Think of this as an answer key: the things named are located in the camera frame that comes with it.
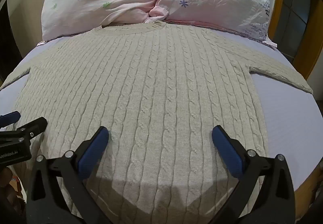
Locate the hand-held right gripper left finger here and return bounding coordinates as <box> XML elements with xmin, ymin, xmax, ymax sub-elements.
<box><xmin>26</xmin><ymin>126</ymin><xmax>113</xmax><ymax>224</ymax></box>

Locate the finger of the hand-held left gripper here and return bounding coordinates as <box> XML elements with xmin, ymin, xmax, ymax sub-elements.
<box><xmin>0</xmin><ymin>111</ymin><xmax>21</xmax><ymax>129</ymax></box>
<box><xmin>0</xmin><ymin>117</ymin><xmax>48</xmax><ymax>149</ymax></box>

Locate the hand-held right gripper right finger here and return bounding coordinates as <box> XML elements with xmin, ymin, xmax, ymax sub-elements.
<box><xmin>211</xmin><ymin>125</ymin><xmax>296</xmax><ymax>224</ymax></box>

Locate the cream cable-knit sweater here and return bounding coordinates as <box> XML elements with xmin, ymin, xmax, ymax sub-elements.
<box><xmin>0</xmin><ymin>20</ymin><xmax>314</xmax><ymax>224</ymax></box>

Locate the wooden bed frame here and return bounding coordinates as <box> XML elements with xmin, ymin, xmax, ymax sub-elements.
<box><xmin>276</xmin><ymin>0</ymin><xmax>323</xmax><ymax>103</ymax></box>

